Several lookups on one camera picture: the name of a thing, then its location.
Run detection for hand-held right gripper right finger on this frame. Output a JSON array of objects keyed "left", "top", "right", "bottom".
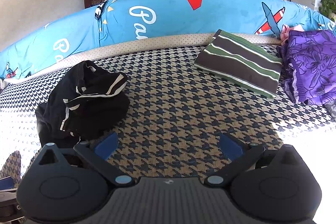
[{"left": 204, "top": 133, "right": 298, "bottom": 187}]

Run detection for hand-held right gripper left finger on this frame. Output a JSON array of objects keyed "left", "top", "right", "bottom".
[{"left": 39, "top": 132, "right": 135, "bottom": 187}]

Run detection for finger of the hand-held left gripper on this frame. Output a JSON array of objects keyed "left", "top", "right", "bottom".
[{"left": 0, "top": 176, "right": 16, "bottom": 191}]

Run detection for black pants with white stripes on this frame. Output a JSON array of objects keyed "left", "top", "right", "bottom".
[{"left": 35, "top": 60, "right": 130, "bottom": 147}]

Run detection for houndstooth bed mat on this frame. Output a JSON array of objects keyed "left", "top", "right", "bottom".
[{"left": 0, "top": 46, "right": 336, "bottom": 188}]

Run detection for green striped folded garment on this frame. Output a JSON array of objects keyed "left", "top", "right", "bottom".
[{"left": 194, "top": 29, "right": 283, "bottom": 98}]

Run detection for beige dotted sheet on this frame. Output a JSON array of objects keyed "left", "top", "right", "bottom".
[{"left": 0, "top": 33, "right": 281, "bottom": 88}]

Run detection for dark patterned garment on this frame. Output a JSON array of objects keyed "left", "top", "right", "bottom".
[{"left": 324, "top": 103, "right": 336, "bottom": 117}]

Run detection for purple floral garment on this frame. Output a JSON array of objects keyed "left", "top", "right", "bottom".
[{"left": 277, "top": 30, "right": 336, "bottom": 106}]

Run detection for pink garment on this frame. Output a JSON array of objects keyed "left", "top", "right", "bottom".
[{"left": 282, "top": 25, "right": 305, "bottom": 39}]

